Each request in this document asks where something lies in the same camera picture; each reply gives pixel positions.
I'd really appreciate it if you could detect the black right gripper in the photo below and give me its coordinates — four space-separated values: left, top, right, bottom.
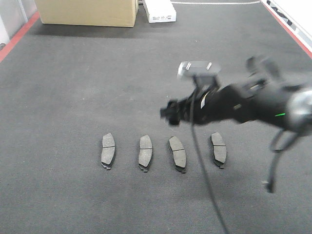
160 80 268 126

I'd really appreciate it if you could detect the brake pad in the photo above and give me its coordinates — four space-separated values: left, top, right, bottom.
138 135 153 173
168 136 187 173
101 133 116 170
210 132 227 169

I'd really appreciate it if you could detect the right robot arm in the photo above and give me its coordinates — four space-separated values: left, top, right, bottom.
160 56 312 136

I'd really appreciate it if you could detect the red framed conveyor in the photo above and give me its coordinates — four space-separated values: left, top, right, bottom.
0 0 312 234

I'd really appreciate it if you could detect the white small box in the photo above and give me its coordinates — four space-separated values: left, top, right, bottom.
143 0 176 23

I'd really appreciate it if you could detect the cardboard box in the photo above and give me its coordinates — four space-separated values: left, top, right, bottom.
35 0 138 27

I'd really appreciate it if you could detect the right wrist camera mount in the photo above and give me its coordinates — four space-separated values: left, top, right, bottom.
177 61 221 86

